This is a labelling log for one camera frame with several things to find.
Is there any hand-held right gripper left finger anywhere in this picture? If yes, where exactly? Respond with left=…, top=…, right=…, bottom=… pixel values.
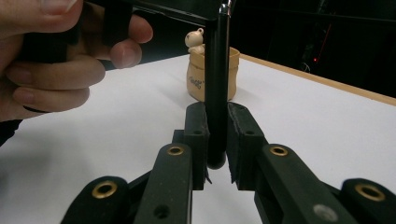
left=172, top=101, right=211, bottom=191

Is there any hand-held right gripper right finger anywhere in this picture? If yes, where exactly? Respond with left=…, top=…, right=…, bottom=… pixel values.
left=226, top=101, right=269, bottom=191

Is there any wooden table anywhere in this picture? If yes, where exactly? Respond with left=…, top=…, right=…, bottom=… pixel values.
left=238, top=53, right=396, bottom=107

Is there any large black makeup brush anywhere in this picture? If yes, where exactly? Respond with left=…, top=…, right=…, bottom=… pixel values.
left=204, top=0, right=233, bottom=171

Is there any white table mat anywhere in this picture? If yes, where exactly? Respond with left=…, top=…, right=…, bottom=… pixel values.
left=0, top=53, right=396, bottom=224

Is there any tan bear pen holder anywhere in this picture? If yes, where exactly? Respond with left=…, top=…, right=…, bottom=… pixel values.
left=184, top=27, right=241, bottom=103

